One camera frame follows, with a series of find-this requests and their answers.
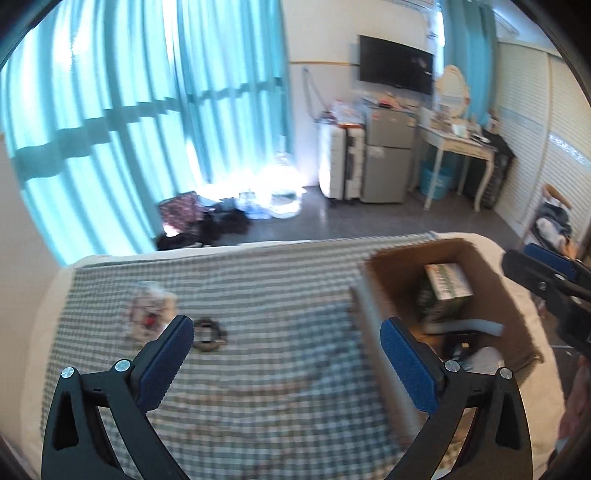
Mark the teal curtain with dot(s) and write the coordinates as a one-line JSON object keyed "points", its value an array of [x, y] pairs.
{"points": [[111, 107]]}

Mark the black clothes on floor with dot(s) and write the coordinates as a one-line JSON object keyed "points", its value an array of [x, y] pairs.
{"points": [[207, 231]]}

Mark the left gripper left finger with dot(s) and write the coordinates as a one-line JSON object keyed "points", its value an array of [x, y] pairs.
{"points": [[76, 445]]}

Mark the wall television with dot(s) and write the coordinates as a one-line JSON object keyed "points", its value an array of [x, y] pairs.
{"points": [[397, 65]]}

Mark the black round object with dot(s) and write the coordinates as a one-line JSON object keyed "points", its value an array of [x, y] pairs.
{"points": [[209, 335]]}

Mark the green white medicine box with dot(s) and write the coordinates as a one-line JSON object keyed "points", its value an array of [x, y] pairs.
{"points": [[444, 291]]}

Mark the white curved tube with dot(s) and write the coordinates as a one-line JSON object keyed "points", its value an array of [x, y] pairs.
{"points": [[464, 325]]}

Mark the patterned bag on floor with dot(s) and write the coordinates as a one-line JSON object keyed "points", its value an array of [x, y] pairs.
{"points": [[180, 212]]}

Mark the person hand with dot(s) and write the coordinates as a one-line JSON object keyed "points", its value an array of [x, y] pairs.
{"points": [[575, 405]]}

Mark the teal waste basket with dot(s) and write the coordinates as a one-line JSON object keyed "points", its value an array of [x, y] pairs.
{"points": [[443, 181]]}

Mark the grey mini fridge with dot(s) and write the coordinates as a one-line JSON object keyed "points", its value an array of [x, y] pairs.
{"points": [[389, 148]]}

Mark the white suitcase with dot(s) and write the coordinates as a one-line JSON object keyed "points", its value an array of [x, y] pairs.
{"points": [[341, 155]]}

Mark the white dressing table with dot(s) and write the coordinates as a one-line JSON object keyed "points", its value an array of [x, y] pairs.
{"points": [[470, 149]]}

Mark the oval mirror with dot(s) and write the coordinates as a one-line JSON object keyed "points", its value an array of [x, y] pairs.
{"points": [[452, 92]]}

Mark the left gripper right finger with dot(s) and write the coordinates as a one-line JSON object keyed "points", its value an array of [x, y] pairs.
{"points": [[498, 444]]}

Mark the cardboard box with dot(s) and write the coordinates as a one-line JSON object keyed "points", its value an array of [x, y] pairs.
{"points": [[390, 284]]}

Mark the checkered bed sheet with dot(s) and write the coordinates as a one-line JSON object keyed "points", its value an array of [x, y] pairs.
{"points": [[289, 395]]}

